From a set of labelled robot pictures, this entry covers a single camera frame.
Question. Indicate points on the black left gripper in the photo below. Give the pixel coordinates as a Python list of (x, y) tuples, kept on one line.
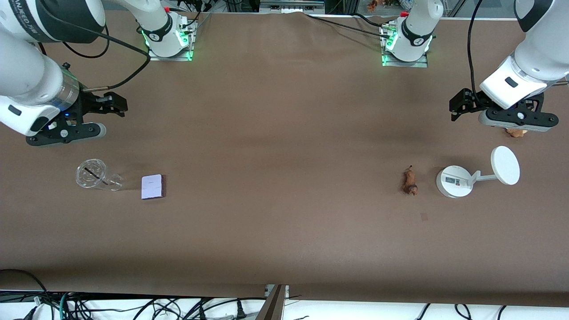
[(472, 102)]

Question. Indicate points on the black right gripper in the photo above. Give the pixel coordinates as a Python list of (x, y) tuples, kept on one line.
[(90, 105)]

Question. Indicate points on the lilac phone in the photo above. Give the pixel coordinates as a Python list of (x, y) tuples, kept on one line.
[(152, 186)]

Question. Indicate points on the brown lion statue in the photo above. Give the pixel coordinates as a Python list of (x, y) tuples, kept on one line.
[(410, 180)]

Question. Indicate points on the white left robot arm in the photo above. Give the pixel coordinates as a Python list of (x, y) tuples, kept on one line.
[(542, 58)]

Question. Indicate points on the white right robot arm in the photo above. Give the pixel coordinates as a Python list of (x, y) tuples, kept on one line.
[(26, 75)]

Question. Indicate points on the small brown plush toy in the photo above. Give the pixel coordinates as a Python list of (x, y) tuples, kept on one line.
[(515, 132)]

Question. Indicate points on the clear plastic cup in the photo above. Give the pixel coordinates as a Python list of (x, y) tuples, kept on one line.
[(91, 174)]

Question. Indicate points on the white round desk lamp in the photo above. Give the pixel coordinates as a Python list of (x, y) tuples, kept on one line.
[(454, 181)]

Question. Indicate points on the small orange toy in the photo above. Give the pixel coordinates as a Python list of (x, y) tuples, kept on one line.
[(372, 5)]

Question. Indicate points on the brown paper table cover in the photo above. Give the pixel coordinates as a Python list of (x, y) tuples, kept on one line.
[(284, 231)]

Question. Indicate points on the black power plug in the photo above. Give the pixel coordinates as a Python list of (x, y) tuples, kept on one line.
[(240, 311)]

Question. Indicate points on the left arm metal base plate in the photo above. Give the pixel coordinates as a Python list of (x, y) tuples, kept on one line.
[(404, 64)]

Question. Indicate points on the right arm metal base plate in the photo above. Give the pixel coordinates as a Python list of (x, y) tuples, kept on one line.
[(171, 57)]

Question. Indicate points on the metal table post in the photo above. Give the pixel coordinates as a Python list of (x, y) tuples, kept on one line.
[(272, 304)]

